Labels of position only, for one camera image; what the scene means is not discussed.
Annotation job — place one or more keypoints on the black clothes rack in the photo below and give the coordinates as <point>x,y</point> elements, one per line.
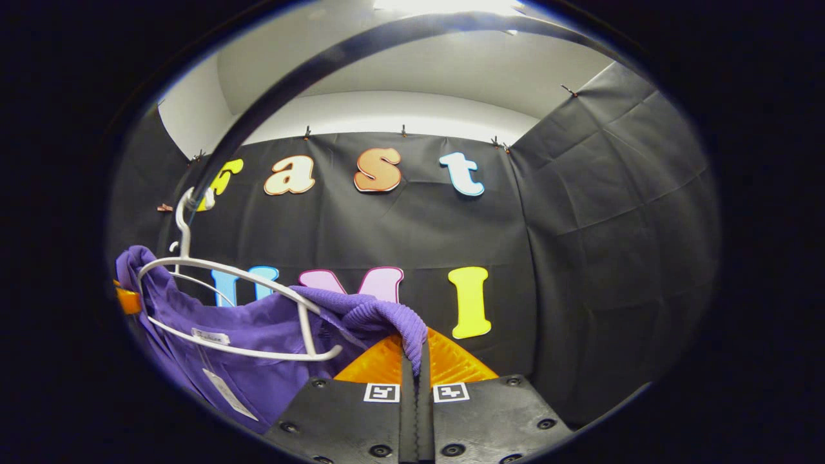
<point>335,48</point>

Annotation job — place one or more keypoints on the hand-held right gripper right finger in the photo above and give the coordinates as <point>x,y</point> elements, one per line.
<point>490,419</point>

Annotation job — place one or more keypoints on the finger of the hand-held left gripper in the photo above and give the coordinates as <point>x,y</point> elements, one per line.
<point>129,301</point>

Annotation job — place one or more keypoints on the row of black cloth clips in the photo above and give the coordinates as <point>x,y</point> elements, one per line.
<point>403,131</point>

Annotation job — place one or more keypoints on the white clothes hanger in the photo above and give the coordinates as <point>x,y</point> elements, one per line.
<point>206,283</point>
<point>307,332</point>

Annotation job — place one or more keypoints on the purple jacket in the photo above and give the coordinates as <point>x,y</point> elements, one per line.
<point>271,328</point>

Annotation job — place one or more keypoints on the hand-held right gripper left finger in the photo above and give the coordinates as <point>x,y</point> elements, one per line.
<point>348,419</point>

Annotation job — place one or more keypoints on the large ceiling light panel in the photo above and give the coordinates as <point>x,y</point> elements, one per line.
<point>451,5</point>

